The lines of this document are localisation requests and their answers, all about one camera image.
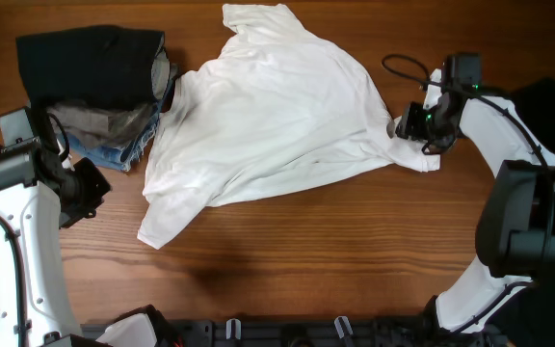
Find white t-shirt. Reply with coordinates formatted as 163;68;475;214
138;4;440;249

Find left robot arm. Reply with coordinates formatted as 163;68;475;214
0;107;158;347

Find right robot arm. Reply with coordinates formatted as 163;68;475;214
394;53;555;340

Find folded blue denim shorts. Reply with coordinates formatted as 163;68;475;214
67;78;174;172

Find folded grey garment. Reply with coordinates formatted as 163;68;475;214
45;47;179;150

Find folded black garment on stack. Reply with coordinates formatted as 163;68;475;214
15;25;165;110

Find black garment at right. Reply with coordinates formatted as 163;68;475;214
491;78;555;347

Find left white rail clip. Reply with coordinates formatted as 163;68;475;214
225;318;242;340

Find white rail clip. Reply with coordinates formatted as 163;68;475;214
333;315;354;339
225;318;242;340

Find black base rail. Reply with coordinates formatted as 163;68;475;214
82;315;433;347

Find right white rail clip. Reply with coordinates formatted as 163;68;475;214
333;315;354;339

